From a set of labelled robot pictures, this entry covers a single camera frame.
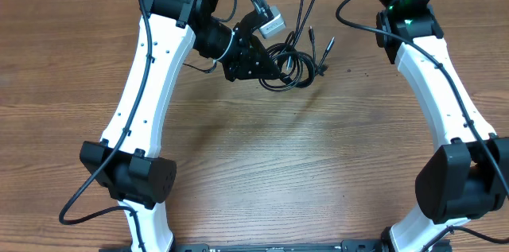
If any black USB cable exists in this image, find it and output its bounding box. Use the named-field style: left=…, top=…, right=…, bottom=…
left=258, top=0, right=336, bottom=93

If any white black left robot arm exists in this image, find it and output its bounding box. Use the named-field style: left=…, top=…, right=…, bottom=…
left=80, top=0, right=285, bottom=251

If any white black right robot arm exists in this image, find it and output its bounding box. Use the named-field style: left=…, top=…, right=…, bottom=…
left=361, top=0, right=508, bottom=251

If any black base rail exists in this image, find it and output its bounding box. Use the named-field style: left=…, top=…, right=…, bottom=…
left=99, top=238, right=454, bottom=252

